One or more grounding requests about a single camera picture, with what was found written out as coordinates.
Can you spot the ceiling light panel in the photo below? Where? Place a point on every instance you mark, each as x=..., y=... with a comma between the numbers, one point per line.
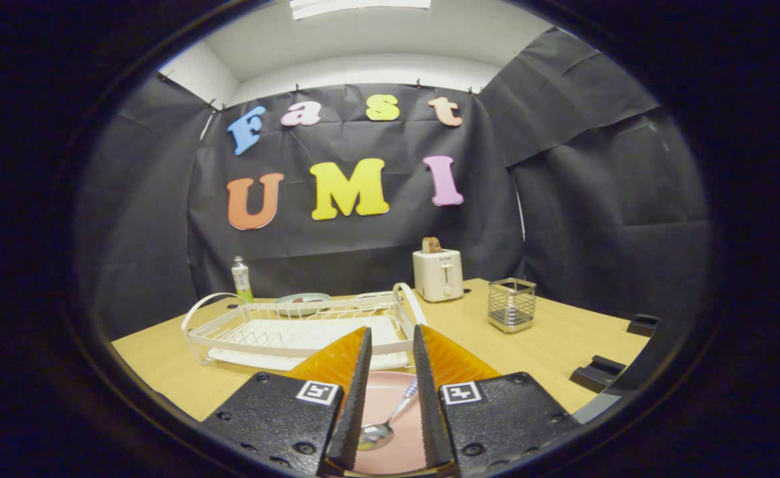
x=360, y=6

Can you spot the brown toast slice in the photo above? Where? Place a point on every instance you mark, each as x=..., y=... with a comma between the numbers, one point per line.
x=431, y=244

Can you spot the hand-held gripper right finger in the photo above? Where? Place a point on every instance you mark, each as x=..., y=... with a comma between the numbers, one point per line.
x=502, y=418

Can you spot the pale green plate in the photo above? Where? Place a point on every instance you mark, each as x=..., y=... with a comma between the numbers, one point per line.
x=297, y=308

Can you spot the cream toaster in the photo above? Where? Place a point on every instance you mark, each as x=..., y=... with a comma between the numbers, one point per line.
x=437, y=275

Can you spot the black table edge clamp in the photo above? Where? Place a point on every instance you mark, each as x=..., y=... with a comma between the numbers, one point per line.
x=643, y=325
x=595, y=375

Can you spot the green and white bottle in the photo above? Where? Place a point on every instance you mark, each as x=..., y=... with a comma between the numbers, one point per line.
x=241, y=282

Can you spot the small white dish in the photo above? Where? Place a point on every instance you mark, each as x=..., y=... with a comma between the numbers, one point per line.
x=373, y=295

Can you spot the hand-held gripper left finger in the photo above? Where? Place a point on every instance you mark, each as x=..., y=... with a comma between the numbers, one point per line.
x=270, y=418

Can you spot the black backdrop cloth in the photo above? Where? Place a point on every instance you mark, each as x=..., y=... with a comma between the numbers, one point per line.
x=595, y=212

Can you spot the pink plate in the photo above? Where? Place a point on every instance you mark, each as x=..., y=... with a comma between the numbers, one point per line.
x=399, y=446

